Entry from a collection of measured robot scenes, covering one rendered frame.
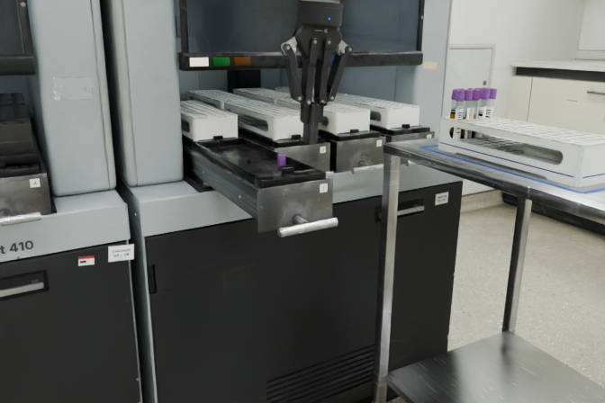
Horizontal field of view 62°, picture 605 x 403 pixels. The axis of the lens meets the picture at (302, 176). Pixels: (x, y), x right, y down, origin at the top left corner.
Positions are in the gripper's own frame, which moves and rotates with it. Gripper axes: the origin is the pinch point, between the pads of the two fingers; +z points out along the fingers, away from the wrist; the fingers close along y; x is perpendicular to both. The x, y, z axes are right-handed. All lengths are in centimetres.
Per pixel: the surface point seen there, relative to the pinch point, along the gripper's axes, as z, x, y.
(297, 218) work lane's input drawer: 12.1, 12.1, 7.0
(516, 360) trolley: 58, 9, -55
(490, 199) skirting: 92, -147, -203
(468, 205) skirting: 94, -145, -184
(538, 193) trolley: 3.5, 31.1, -21.6
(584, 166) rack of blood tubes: -0.3, 32.0, -28.5
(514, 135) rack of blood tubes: -1.9, 20.0, -26.8
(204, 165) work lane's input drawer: 10.7, -12.1, 15.8
